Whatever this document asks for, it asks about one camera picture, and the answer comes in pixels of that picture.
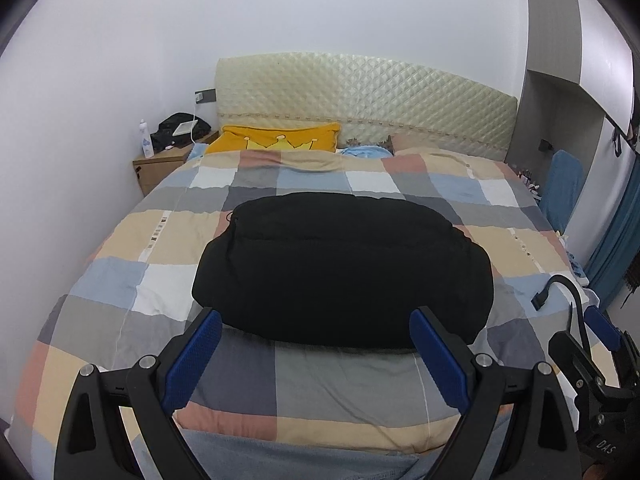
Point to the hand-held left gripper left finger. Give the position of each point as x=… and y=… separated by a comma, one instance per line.
x=192, y=360

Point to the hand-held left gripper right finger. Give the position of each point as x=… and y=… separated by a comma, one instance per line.
x=440, y=360

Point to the yellow crown pillow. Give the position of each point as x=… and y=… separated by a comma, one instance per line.
x=260, y=135

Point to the blue curtain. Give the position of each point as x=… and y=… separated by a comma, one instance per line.
x=617, y=240

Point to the black puffer jacket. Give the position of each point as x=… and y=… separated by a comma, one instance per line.
x=340, y=270

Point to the white blue patterned cloth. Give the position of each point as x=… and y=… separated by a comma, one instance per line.
x=580, y=270

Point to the light blue pillow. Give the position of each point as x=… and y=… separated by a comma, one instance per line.
x=365, y=151

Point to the wooden nightstand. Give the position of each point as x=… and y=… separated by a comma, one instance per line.
x=155, y=170

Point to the blue grey cloth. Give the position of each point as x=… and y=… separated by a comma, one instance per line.
x=325, y=455

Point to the dark wall socket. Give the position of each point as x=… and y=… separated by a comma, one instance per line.
x=205, y=95

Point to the white flat box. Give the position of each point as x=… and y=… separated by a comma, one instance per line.
x=184, y=127

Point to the white plastic bottle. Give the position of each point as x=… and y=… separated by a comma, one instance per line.
x=145, y=142

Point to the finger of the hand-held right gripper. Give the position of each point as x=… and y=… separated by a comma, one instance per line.
x=602, y=322
x=575, y=360

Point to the cream quilted headboard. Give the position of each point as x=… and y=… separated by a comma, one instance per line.
x=375, y=90

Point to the checkered patchwork quilt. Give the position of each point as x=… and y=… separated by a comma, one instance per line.
x=300, y=180

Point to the black wall hook rail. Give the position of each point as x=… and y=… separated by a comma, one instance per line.
x=622, y=135

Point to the black bag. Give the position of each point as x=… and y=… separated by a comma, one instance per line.
x=162, y=136

